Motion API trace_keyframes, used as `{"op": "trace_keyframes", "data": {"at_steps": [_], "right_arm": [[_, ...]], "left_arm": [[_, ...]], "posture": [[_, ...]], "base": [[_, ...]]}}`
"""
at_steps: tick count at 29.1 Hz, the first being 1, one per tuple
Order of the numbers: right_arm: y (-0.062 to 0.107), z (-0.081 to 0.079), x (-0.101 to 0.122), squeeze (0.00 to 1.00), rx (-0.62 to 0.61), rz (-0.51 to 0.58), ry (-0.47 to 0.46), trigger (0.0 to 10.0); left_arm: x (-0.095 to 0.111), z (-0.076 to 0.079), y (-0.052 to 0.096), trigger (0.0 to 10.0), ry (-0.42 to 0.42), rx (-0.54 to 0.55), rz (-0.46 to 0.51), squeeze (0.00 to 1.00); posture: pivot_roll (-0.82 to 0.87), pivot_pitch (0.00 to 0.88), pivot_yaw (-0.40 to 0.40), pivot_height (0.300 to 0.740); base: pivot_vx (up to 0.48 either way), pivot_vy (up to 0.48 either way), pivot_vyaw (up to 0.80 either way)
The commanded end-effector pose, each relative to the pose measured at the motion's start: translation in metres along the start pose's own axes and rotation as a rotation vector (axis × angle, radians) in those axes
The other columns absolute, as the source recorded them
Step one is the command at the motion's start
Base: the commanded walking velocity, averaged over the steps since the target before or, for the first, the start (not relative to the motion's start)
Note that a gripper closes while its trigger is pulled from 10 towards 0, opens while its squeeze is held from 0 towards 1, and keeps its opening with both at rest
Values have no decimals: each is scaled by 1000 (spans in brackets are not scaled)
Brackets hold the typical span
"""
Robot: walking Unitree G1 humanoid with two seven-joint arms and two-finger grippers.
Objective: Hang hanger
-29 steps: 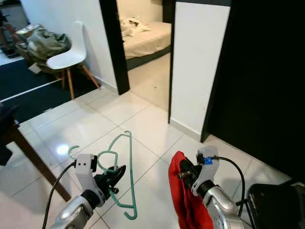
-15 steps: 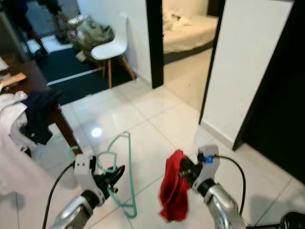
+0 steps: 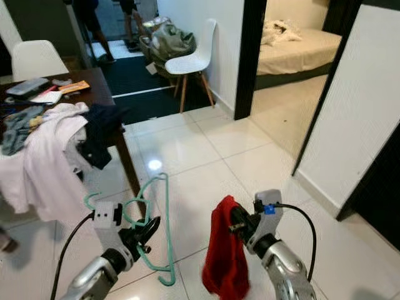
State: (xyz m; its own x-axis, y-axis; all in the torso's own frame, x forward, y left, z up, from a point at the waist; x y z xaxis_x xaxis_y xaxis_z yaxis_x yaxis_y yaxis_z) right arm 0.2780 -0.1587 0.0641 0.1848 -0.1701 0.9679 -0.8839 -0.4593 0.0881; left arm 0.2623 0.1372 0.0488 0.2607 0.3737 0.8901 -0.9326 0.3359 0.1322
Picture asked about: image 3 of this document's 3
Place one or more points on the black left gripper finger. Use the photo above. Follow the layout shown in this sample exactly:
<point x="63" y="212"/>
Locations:
<point x="150" y="229"/>
<point x="144" y="247"/>

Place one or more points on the green plastic hanger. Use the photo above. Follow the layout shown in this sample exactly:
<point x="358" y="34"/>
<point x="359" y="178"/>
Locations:
<point x="170" y="280"/>

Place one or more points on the red garment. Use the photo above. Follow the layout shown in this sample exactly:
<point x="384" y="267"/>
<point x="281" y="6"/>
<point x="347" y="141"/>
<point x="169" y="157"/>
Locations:
<point x="225" y="262"/>

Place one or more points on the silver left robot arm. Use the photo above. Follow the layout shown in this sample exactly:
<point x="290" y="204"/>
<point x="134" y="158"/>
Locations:
<point x="94" y="281"/>

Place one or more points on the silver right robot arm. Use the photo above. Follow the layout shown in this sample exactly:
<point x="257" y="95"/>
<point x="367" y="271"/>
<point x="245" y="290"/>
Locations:
<point x="284" y="275"/>

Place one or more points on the navy garment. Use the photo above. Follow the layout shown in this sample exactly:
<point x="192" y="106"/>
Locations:
<point x="103" y="134"/>

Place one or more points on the white shirt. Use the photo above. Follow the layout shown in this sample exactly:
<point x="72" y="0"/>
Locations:
<point x="44" y="169"/>

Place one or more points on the dark wooden table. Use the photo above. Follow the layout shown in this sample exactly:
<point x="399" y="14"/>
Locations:
<point x="100" y="94"/>

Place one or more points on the grey garment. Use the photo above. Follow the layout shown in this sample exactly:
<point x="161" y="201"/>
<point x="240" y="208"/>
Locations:
<point x="15" y="134"/>

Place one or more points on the orange book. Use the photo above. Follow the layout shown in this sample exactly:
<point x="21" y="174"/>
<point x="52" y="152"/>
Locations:
<point x="75" y="87"/>

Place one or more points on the white paper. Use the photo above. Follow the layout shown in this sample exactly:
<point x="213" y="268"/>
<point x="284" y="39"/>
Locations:
<point x="47" y="97"/>

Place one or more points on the beige bed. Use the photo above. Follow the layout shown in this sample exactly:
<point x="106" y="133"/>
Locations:
<point x="300" y="53"/>

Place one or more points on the white chair wooden legs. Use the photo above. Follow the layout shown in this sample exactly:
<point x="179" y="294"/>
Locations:
<point x="200" y="50"/>

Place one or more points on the dark grey flat case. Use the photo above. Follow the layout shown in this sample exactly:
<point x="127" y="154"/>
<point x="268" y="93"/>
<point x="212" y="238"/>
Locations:
<point x="27" y="86"/>

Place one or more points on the olive green bag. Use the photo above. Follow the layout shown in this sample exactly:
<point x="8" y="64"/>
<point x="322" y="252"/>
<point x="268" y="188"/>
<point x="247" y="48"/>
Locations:
<point x="169" y="40"/>

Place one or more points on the white cloth bundle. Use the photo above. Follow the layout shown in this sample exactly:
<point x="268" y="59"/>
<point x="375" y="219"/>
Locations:
<point x="278" y="31"/>

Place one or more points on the white plastic chair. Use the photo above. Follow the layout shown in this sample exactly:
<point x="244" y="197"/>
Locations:
<point x="37" y="59"/>

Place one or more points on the person in dark shorts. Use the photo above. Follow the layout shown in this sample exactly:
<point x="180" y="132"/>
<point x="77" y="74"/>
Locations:
<point x="130" y="9"/>
<point x="90" y="19"/>

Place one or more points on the dark brown wardrobe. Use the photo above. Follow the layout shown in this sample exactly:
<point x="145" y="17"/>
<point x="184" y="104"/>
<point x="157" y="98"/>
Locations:
<point x="340" y="12"/>

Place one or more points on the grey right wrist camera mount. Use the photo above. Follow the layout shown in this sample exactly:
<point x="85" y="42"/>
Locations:
<point x="264" y="228"/>

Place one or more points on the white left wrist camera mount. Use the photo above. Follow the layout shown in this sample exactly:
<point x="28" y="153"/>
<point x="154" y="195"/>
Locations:
<point x="105" y="219"/>

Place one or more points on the black door frame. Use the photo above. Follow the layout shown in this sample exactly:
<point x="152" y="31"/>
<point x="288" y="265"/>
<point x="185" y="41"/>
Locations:
<point x="249" y="62"/>

